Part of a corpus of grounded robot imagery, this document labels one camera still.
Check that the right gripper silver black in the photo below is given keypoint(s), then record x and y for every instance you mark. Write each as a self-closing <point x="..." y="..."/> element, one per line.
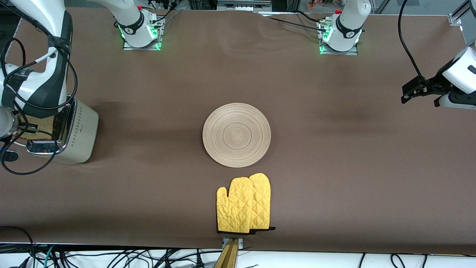
<point x="32" y="125"/>

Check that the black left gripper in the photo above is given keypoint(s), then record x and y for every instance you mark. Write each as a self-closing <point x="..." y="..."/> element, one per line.
<point x="435" y="84"/>

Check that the bread slice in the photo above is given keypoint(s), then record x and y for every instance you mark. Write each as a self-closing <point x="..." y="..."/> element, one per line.
<point x="42" y="124"/>

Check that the round wooden plate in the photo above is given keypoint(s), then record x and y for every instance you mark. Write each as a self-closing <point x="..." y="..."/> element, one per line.
<point x="236" y="135"/>

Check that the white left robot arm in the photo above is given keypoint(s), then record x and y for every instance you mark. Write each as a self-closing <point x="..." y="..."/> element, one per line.
<point x="347" y="22"/>

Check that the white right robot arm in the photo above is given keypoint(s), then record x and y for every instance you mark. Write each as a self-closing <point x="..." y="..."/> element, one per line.
<point x="33" y="11"/>

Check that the beige chrome two-slot toaster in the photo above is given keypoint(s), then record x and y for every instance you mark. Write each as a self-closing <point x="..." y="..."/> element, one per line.
<point x="81" y="134"/>

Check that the brown table cover sheet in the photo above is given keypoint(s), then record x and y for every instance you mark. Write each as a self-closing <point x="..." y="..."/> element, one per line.
<point x="334" y="208"/>

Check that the yellow quilted oven mitt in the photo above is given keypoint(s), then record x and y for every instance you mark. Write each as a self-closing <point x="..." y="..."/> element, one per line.
<point x="262" y="197"/>
<point x="234" y="208"/>

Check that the grey metal rack device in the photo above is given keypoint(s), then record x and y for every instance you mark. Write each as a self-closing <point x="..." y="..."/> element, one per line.
<point x="241" y="5"/>

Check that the black box device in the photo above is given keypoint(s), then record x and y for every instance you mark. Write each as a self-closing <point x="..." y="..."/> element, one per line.
<point x="202" y="4"/>

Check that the golden aluminium profile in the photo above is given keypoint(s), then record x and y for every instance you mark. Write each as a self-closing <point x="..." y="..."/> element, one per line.
<point x="227" y="257"/>

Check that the aluminium frame corner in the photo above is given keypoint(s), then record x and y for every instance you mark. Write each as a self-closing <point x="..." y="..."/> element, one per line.
<point x="454" y="18"/>

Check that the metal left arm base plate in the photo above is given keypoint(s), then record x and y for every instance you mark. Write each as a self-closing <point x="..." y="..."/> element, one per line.
<point x="340" y="53"/>

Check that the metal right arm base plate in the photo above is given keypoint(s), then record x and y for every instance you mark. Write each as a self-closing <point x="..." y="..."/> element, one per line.
<point x="141" y="48"/>

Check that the silver metal bracket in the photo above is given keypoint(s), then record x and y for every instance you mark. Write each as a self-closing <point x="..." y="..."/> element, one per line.
<point x="241" y="243"/>

